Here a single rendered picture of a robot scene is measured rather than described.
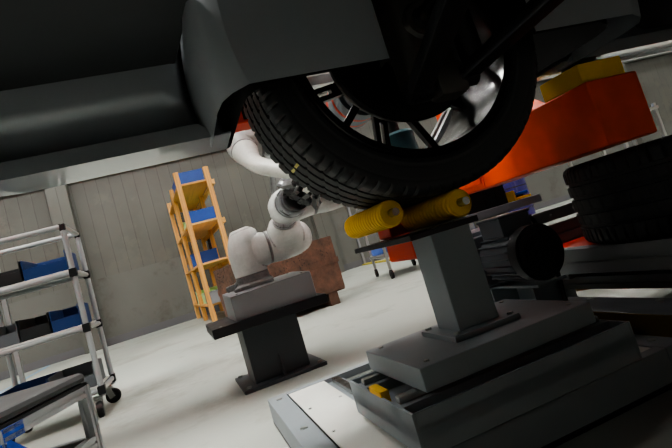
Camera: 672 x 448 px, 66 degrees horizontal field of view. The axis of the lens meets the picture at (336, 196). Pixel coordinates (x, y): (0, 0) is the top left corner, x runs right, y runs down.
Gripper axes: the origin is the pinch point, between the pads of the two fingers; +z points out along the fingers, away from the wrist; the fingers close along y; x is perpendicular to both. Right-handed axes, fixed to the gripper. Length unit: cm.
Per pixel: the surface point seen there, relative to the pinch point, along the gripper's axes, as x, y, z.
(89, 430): -82, 16, -53
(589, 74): 52, -44, 24
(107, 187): 55, 219, -820
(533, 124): 46, -45, 4
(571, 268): 22, -83, -12
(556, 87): 51, -42, 15
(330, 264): 42, -83, -324
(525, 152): 41, -50, -2
